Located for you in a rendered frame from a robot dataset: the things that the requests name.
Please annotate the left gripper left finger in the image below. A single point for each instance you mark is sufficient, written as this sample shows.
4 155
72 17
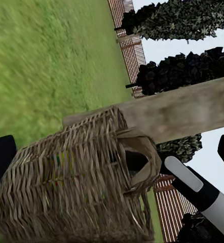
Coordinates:
8 150

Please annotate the wicker basket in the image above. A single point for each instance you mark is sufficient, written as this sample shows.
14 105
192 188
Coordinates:
84 198

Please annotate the bush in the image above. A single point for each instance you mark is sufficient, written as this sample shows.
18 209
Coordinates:
185 147

